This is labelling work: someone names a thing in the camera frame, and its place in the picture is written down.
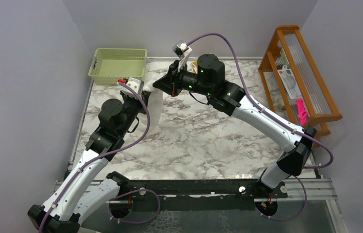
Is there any pink clip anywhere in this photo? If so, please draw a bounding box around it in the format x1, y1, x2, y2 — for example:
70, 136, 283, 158
296, 98, 309, 125

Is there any yellow bear towel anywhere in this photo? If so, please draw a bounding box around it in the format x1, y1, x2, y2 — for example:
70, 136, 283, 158
191, 61, 198, 74

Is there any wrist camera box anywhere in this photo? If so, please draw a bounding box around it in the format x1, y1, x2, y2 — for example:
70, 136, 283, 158
117, 77, 144, 95
172, 41, 192, 71

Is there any aluminium frame rail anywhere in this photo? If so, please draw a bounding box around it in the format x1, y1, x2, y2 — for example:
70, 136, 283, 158
52, 178, 338, 204

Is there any white paper package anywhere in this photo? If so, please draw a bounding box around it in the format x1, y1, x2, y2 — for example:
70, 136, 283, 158
278, 65, 302, 100

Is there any green plastic basket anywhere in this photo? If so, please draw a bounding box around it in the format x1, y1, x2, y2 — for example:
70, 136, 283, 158
88, 48, 148, 85

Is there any wooden rack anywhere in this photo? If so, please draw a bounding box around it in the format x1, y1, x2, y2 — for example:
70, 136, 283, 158
258, 25, 342, 139

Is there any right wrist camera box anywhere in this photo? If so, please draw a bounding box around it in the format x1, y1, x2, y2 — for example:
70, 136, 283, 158
172, 41, 192, 71

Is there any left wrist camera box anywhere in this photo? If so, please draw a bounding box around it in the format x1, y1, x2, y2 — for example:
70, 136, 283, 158
117, 77, 144, 95

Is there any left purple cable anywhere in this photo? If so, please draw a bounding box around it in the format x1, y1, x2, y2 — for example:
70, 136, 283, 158
38, 82, 162, 233

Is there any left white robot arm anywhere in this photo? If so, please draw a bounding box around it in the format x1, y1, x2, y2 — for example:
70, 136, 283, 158
28, 89, 152, 233

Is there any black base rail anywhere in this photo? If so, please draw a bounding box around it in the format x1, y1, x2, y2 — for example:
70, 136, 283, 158
108, 179, 288, 214

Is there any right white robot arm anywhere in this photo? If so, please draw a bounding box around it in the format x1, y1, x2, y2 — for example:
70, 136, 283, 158
153, 54, 316, 198

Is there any white towel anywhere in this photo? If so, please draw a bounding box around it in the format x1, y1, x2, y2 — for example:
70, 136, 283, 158
143, 80, 164, 131

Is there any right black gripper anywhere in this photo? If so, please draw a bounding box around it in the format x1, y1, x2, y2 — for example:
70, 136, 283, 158
152, 60, 213, 98

